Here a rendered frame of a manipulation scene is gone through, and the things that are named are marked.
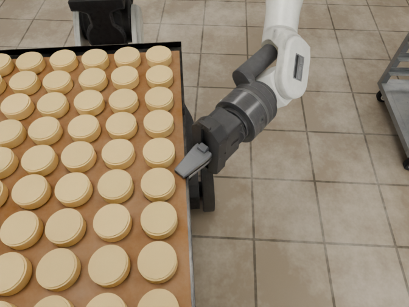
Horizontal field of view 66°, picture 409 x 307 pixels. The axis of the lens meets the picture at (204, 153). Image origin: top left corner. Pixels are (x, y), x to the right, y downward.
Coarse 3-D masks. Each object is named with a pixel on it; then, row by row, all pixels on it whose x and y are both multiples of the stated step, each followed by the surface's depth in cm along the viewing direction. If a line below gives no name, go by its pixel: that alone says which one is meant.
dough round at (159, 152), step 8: (152, 144) 50; (160, 144) 50; (168, 144) 50; (144, 152) 49; (152, 152) 49; (160, 152) 49; (168, 152) 49; (152, 160) 48; (160, 160) 48; (168, 160) 48
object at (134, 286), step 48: (0, 96) 58; (144, 96) 58; (96, 144) 52; (144, 144) 52; (96, 192) 47; (0, 240) 43; (48, 240) 43; (96, 240) 43; (144, 240) 43; (96, 288) 40; (144, 288) 40
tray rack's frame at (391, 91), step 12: (384, 84) 167; (396, 84) 167; (408, 84) 167; (384, 96) 164; (396, 96) 162; (408, 96) 162; (396, 108) 158; (408, 108) 158; (396, 120) 154; (408, 120) 153; (408, 132) 149; (408, 144) 145
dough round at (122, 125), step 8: (120, 112) 54; (112, 120) 53; (120, 120) 53; (128, 120) 53; (112, 128) 52; (120, 128) 52; (128, 128) 52; (136, 128) 53; (112, 136) 52; (120, 136) 52; (128, 136) 52
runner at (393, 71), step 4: (392, 68) 159; (396, 68) 159; (400, 68) 159; (404, 68) 159; (408, 68) 159; (388, 72) 161; (392, 72) 160; (396, 72) 160; (400, 72) 160; (404, 72) 160; (408, 72) 160
